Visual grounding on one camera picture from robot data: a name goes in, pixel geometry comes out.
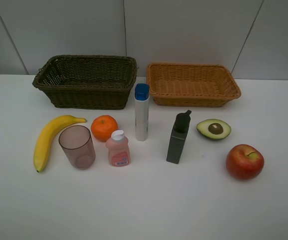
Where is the yellow banana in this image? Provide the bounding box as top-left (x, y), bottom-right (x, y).
top-left (33, 115), bottom-right (87, 173)

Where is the orange wicker basket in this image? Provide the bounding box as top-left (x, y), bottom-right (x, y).
top-left (146, 63), bottom-right (241, 108)

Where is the halved avocado with pit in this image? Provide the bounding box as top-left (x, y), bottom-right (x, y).
top-left (196, 118), bottom-right (232, 141)

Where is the pink soap bottle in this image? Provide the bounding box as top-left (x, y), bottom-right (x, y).
top-left (105, 130), bottom-right (131, 167)

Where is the orange mandarin fruit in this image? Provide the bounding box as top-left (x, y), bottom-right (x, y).
top-left (90, 115), bottom-right (119, 142)

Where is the translucent pink plastic cup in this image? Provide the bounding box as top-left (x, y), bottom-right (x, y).
top-left (58, 125), bottom-right (96, 170)

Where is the red apple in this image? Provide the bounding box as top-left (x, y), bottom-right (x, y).
top-left (226, 144), bottom-right (265, 181)

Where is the dark green rectangular bottle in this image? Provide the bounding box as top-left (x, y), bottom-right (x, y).
top-left (166, 110), bottom-right (191, 164)

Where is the white bottle with blue cap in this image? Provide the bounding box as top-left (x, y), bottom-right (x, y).
top-left (134, 83), bottom-right (149, 142)

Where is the dark brown wicker basket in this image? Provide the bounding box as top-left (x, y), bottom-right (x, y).
top-left (32, 55), bottom-right (137, 110)

